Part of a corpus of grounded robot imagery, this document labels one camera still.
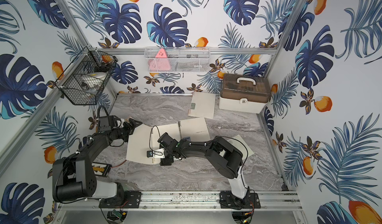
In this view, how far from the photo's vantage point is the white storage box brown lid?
990 mm

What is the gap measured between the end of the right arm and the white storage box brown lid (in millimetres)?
490

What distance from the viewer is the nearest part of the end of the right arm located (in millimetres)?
672

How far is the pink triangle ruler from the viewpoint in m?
0.90

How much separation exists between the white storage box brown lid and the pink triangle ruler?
391 mm
